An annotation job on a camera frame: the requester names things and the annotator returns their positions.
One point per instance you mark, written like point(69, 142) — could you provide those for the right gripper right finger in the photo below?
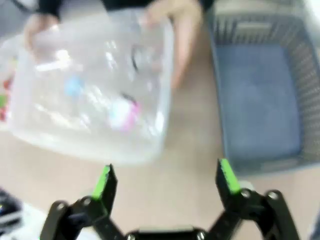
point(230, 195)

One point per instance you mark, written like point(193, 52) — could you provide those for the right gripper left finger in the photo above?
point(100, 207)

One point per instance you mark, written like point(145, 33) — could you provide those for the clear plastic bin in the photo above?
point(87, 140)

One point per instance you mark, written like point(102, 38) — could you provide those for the person's right forearm black sleeve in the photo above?
point(48, 5)

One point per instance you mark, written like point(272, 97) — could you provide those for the person's left forearm black sleeve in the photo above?
point(150, 3)

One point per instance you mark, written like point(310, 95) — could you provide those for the dark grey woven basket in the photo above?
point(257, 100)

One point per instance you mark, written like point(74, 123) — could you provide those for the light blue waste piece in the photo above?
point(73, 86)

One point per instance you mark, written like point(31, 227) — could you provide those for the person's left hand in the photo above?
point(182, 37)

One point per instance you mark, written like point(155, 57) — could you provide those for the person's right hand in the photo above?
point(31, 32)

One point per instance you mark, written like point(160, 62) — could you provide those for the pink and white wrapper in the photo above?
point(125, 115)

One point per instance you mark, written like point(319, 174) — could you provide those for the white plastic strips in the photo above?
point(56, 62)

